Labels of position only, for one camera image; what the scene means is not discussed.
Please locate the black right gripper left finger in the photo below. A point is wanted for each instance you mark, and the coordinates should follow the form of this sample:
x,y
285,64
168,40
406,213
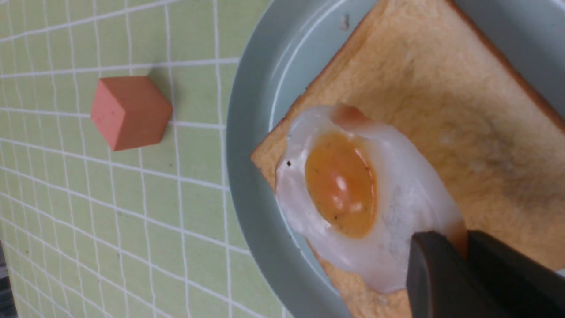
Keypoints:
x,y
440,284

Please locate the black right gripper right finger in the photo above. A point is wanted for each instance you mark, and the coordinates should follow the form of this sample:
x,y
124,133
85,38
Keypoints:
x,y
521,286

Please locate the fried egg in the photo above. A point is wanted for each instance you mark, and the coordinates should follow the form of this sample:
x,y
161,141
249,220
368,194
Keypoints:
x,y
357,190

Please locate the light blue sandwich plate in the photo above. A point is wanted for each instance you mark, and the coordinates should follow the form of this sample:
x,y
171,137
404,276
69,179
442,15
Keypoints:
x,y
293,42

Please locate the green checkered tablecloth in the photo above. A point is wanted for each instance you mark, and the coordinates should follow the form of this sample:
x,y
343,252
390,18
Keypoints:
x,y
148,232

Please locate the pink cube block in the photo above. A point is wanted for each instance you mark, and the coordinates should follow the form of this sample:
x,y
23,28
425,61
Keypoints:
x,y
130,112

